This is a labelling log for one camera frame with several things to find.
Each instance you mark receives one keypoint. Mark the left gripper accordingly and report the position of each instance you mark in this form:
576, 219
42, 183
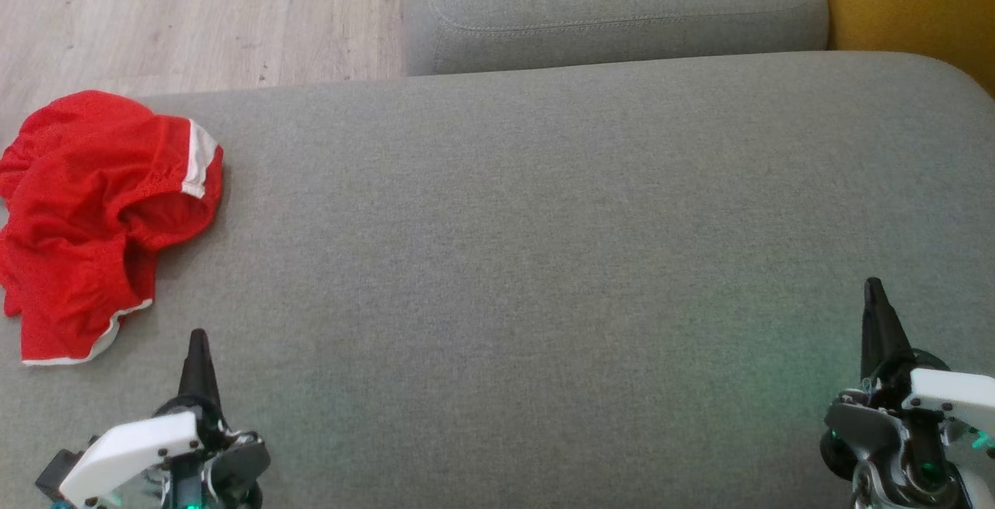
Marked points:
132, 451

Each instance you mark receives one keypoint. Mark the long yellow sofa backrest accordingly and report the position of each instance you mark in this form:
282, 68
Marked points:
917, 4

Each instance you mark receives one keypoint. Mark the red white-trimmed basketball jersey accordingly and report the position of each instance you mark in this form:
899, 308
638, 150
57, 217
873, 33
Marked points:
78, 183

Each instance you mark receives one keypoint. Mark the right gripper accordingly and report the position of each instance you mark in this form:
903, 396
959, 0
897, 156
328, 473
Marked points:
948, 396

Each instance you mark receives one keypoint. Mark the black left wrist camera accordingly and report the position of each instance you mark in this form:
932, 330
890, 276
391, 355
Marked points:
56, 478

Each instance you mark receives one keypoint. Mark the large grey sofa seat cushion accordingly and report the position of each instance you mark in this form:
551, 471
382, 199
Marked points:
505, 260

